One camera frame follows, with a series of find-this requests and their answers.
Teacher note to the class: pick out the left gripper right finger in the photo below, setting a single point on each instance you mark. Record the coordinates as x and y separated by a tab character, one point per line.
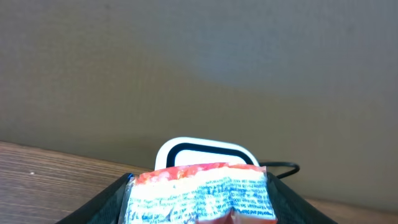
290	208

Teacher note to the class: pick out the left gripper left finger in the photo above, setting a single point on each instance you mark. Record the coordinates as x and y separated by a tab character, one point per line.
103	208

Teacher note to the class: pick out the red white snack packet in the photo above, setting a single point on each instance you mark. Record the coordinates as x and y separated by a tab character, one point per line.
217	193

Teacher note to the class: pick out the white barcode scanner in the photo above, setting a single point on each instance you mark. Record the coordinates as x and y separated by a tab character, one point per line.
186	151

